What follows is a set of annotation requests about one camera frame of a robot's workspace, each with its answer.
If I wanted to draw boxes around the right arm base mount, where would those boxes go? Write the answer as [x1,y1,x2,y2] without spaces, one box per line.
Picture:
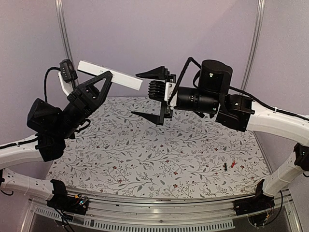
[233,179,283,228]

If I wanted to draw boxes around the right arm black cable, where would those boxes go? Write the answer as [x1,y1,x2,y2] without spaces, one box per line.
[170,57,202,102]

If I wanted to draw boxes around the white remote control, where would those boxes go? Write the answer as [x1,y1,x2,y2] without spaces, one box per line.
[77,60,143,91]

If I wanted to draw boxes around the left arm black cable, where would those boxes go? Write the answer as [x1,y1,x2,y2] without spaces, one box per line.
[42,67,61,101]

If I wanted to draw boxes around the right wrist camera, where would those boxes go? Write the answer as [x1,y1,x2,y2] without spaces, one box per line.
[148,80,177,107]

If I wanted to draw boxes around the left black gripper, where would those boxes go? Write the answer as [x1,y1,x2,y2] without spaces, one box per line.
[52,70,114,139]

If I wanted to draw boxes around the right aluminium frame post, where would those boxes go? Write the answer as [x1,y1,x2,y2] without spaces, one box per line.
[241,0,265,90]

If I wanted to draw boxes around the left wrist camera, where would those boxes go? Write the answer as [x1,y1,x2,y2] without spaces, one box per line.
[58,59,78,96]

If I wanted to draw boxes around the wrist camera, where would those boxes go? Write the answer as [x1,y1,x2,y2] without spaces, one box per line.
[148,80,177,107]
[58,59,78,96]

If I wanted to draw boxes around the aluminium frame post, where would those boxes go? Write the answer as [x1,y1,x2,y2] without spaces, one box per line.
[55,0,73,62]
[241,0,265,90]

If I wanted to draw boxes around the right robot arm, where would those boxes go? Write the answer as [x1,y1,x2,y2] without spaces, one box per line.
[138,58,309,211]

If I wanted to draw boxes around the floral patterned table mat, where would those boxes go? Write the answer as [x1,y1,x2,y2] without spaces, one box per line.
[47,97,269,199]

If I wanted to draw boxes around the aluminium front rail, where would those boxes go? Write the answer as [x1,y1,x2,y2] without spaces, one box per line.
[20,187,302,232]

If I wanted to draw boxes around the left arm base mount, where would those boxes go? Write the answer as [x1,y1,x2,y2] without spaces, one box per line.
[46,179,89,215]

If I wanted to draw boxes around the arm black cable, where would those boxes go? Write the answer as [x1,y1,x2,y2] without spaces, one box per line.
[42,67,61,101]
[170,57,202,102]

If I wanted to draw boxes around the left aluminium frame post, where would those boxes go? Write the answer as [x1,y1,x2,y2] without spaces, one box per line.
[55,0,73,62]

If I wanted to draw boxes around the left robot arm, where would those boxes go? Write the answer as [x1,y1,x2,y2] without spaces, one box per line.
[0,71,113,210]

